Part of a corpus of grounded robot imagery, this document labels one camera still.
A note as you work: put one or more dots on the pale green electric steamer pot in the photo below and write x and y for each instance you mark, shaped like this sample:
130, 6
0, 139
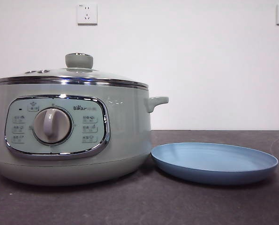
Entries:
127, 131

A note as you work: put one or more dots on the glass lid with green knob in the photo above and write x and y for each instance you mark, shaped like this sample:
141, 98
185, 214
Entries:
79, 61

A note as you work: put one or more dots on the blue round plate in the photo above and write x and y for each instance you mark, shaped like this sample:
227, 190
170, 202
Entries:
214, 161

